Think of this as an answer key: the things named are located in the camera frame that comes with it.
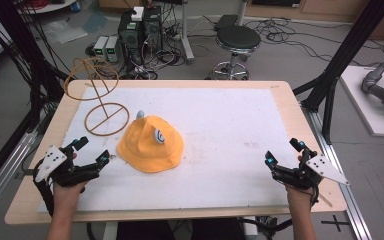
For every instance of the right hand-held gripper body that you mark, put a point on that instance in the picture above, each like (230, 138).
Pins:
(323, 168)

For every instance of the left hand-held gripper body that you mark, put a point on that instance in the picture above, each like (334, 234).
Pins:
(51, 160)

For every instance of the yellow bucket hat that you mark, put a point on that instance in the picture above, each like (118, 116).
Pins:
(146, 146)

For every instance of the person's right hand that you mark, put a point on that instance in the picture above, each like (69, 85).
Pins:
(299, 199)

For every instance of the person's left hand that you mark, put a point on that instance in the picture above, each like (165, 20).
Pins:
(67, 196)

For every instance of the wooden table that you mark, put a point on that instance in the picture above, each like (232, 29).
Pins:
(313, 133)

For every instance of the thin wooden stick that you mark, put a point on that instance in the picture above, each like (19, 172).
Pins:
(325, 199)

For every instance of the white table mat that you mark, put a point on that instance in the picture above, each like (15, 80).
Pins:
(220, 140)

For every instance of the white floor board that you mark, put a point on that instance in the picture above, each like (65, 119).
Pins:
(363, 106)

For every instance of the grey power supply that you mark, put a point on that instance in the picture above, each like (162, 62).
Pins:
(112, 48)
(100, 46)

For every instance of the clear plastic sheet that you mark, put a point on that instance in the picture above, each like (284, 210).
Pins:
(63, 31)

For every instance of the black computer tower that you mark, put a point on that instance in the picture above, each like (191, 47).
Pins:
(152, 28)
(130, 36)

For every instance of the black round stool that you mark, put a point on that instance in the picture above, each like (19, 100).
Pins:
(238, 38)

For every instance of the white round table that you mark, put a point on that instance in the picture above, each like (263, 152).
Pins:
(50, 5)

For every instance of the white box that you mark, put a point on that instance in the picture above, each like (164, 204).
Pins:
(137, 13)

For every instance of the grey desk leg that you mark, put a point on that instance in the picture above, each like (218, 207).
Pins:
(187, 33)

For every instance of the aluminium rail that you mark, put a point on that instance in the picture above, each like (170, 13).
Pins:
(3, 176)
(350, 206)

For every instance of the black frame post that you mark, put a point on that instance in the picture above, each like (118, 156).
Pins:
(20, 43)
(346, 50)

